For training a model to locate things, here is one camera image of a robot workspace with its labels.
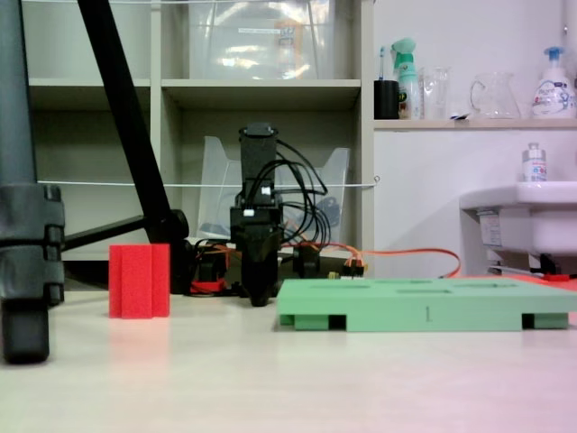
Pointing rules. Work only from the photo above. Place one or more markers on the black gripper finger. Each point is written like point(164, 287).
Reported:
point(268, 270)
point(251, 270)

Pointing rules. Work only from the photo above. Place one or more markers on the white blue soap bottle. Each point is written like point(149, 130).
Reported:
point(552, 94)

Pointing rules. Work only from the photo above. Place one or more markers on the clear plastic storage box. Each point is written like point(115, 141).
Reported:
point(252, 40)

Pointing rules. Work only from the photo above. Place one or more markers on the black tripod brace bar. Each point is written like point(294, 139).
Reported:
point(103, 231)

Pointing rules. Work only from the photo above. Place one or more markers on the clear plastic file tray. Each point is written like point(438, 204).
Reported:
point(216, 180)

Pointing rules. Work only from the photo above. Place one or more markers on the green shape hole board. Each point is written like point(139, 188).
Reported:
point(405, 306)

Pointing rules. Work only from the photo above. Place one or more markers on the black cup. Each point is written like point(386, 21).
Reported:
point(386, 100)

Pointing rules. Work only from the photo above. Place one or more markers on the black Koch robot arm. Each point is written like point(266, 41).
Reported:
point(258, 153)

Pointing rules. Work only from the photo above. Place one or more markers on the small clear sanitizer bottle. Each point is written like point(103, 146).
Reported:
point(534, 167)

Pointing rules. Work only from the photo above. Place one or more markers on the white sink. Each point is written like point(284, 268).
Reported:
point(541, 216)

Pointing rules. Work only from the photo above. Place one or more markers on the red cross columnar block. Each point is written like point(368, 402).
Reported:
point(139, 282)

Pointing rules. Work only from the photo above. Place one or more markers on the clear glass pitcher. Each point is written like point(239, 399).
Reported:
point(496, 97)

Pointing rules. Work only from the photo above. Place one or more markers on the grey tripod leg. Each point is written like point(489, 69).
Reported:
point(20, 135)

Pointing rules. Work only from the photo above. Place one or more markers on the beige shelf unit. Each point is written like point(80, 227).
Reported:
point(261, 92)

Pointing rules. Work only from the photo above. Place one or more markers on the blue white toothbrush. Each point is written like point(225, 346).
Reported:
point(382, 63)

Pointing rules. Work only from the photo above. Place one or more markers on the clear glass beaker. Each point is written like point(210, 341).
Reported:
point(436, 94)

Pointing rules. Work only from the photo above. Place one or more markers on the orange foam mat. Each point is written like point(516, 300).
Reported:
point(556, 277)

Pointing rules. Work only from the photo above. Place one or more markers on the green spray bottle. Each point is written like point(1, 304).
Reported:
point(407, 90)

